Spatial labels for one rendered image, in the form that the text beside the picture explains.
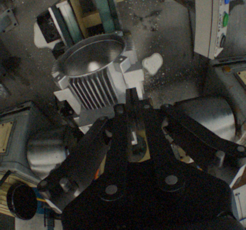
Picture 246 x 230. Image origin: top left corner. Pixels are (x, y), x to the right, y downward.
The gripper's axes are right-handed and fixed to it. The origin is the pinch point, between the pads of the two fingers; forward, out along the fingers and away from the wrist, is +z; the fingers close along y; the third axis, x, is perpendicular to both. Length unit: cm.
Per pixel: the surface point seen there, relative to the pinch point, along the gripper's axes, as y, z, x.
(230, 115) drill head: 33.0, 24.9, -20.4
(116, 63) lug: -1.7, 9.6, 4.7
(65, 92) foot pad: -13.9, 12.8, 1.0
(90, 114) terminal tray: -9.1, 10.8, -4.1
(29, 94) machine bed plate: -49, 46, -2
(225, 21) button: 20.0, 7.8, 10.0
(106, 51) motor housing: -4.7, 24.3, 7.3
